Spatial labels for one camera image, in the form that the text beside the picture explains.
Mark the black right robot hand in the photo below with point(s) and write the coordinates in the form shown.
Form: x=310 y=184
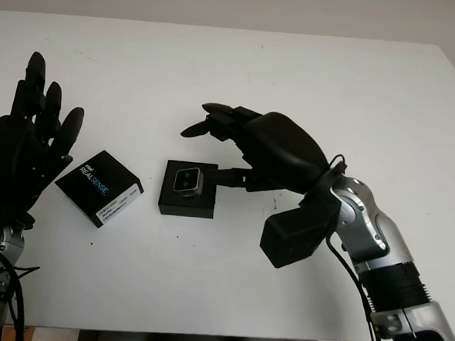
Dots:
x=283 y=150

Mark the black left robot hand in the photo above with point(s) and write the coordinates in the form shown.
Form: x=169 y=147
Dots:
x=12 y=157

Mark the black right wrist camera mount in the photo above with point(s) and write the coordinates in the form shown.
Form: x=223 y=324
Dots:
x=297 y=236

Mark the black RealSense box lid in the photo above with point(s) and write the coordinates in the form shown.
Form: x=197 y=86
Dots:
x=95 y=181

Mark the small silver depth camera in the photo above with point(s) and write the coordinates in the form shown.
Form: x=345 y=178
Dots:
x=188 y=180

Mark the black camera box base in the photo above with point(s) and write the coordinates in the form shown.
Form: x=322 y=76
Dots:
x=186 y=208

